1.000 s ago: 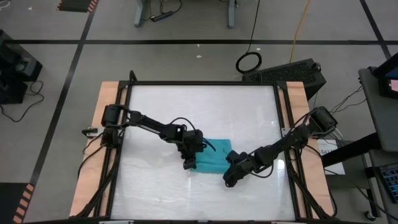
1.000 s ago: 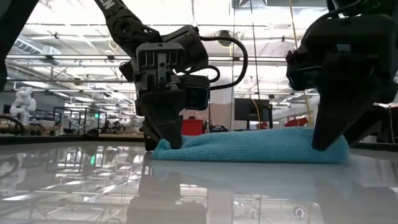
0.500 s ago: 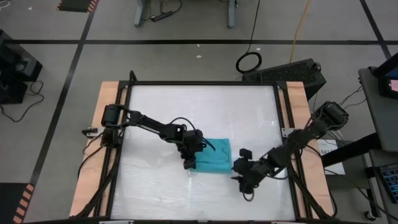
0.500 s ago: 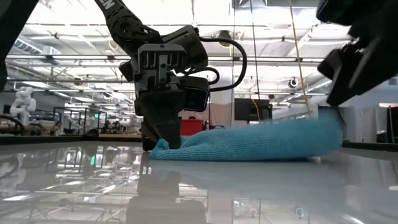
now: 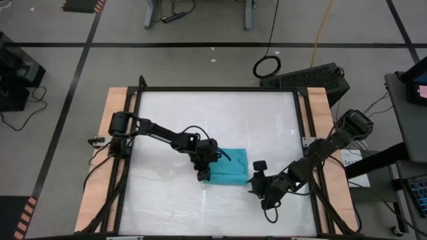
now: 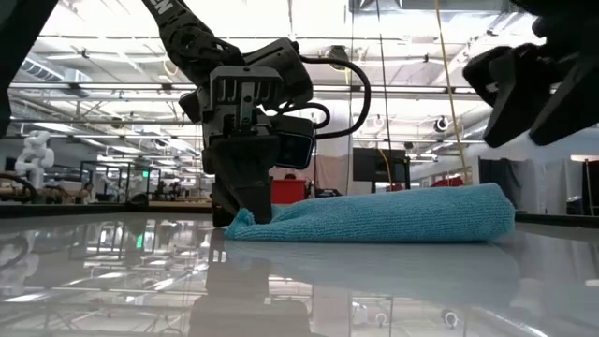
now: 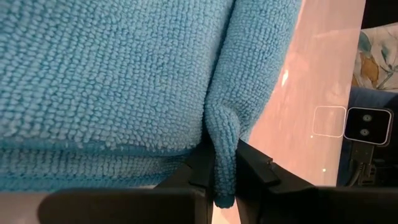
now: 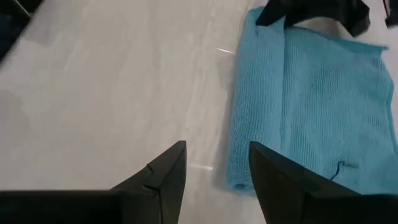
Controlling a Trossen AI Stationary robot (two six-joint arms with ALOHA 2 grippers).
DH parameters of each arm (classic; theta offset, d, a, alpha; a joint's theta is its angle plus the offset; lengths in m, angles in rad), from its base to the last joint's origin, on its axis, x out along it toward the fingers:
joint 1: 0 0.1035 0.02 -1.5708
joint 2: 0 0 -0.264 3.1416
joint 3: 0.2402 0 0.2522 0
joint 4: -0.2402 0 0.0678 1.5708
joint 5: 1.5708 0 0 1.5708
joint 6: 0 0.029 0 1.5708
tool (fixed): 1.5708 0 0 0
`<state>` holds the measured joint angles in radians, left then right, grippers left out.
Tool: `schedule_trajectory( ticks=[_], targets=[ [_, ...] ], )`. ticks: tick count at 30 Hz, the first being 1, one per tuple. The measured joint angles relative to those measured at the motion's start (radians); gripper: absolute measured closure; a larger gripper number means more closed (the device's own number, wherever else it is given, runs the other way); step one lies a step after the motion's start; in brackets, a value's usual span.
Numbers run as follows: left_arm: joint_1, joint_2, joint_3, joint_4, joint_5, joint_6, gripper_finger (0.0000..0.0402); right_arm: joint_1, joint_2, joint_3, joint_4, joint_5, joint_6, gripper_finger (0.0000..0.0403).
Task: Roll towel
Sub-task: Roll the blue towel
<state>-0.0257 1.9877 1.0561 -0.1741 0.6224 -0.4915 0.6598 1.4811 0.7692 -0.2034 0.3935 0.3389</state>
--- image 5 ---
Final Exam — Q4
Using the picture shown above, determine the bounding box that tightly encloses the plywood base board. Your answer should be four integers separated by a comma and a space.
73, 86, 360, 234

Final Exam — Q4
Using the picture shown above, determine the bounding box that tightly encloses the black aluminium table frame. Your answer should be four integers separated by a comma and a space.
75, 75, 363, 240

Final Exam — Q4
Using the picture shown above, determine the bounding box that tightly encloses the thin black floor cable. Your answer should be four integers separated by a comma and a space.
0, 85, 48, 132

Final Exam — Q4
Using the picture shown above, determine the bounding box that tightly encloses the black lit-screen monitor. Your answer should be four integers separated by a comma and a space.
399, 56, 427, 107

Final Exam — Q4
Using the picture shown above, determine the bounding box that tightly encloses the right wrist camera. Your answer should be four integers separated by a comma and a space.
252, 160, 268, 173

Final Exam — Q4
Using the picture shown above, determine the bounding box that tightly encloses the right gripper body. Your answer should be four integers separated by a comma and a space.
253, 175, 291, 210

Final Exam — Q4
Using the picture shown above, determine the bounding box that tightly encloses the black computer tower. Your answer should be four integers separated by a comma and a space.
0, 85, 31, 113
0, 31, 47, 88

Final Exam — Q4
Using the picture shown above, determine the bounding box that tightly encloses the grey cart table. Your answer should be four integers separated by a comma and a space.
384, 71, 427, 164

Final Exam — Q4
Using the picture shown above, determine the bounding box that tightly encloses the white printed paper sheet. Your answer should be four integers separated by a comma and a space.
340, 149, 372, 188

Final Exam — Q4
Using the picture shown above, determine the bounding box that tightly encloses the black hazard-striped floor mat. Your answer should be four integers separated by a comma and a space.
59, 0, 106, 14
0, 195, 38, 240

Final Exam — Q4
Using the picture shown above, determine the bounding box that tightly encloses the blue microfibre towel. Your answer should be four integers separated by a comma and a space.
203, 147, 250, 187

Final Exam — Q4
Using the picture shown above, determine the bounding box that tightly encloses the yellow cable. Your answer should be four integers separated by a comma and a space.
310, 0, 334, 68

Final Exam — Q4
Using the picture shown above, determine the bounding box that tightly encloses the black power strip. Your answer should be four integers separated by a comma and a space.
161, 11, 186, 24

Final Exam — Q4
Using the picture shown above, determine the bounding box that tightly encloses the thin black cart cable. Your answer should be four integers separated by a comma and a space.
352, 92, 394, 125

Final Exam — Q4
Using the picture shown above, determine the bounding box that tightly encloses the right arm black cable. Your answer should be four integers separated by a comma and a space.
263, 199, 280, 223

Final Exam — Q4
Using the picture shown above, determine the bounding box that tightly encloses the backlit black keyboard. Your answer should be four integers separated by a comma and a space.
404, 175, 427, 218

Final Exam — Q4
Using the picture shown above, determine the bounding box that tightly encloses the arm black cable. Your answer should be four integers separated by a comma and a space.
181, 125, 233, 163
263, 199, 280, 223

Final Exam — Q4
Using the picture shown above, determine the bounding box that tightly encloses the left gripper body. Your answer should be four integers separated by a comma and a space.
192, 139, 222, 171

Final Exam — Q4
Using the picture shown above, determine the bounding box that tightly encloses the black cart base beam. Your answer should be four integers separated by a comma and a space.
344, 142, 410, 180

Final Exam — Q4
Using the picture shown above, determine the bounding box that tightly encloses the coiled black cable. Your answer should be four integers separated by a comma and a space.
252, 0, 282, 80

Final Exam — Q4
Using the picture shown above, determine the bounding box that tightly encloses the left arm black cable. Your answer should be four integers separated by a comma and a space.
181, 125, 233, 163

